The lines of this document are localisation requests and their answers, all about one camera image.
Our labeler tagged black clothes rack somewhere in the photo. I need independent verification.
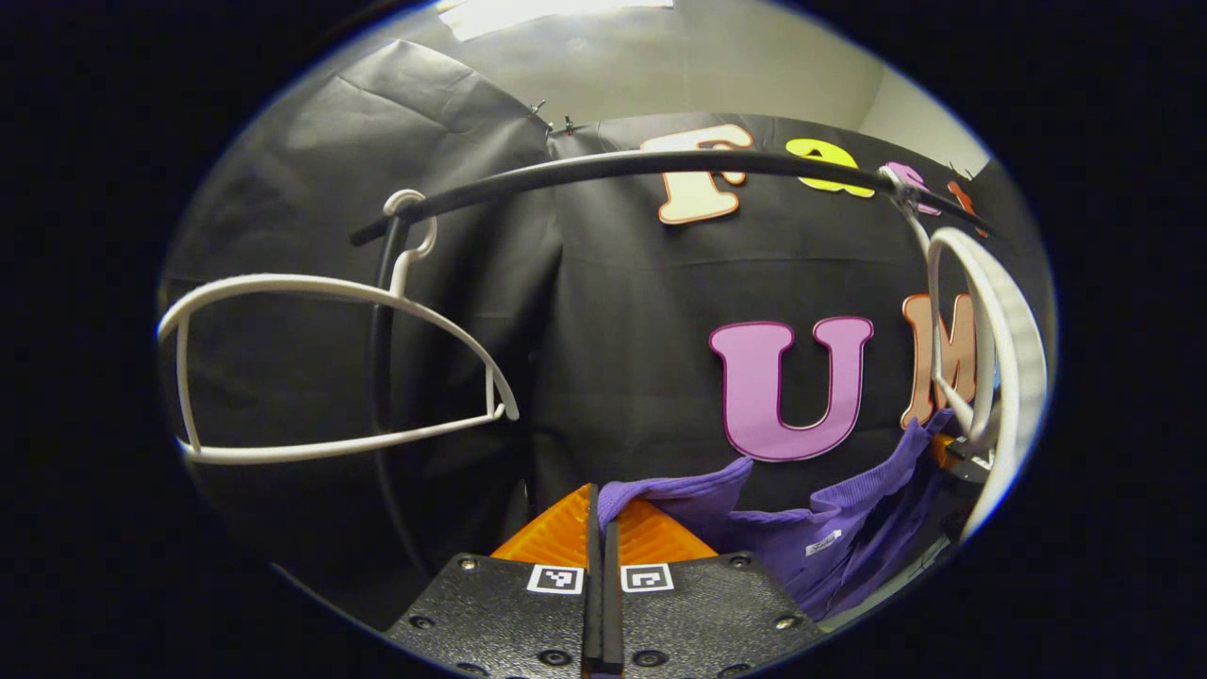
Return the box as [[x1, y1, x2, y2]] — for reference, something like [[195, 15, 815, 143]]
[[349, 149, 1000, 586]]

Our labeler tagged white hanger with taped hook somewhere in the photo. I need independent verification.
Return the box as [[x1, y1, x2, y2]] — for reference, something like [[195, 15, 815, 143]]
[[877, 162, 1050, 543]]

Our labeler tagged purple ribbed garment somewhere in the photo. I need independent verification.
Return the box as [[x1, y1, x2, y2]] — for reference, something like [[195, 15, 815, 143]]
[[597, 420, 978, 621]]

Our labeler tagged empty white clothes hanger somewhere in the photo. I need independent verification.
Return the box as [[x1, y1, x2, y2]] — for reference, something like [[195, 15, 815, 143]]
[[156, 189, 521, 468]]

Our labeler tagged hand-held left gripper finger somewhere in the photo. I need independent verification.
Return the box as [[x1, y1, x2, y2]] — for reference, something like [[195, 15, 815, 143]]
[[604, 497, 828, 679], [383, 481, 605, 679]]

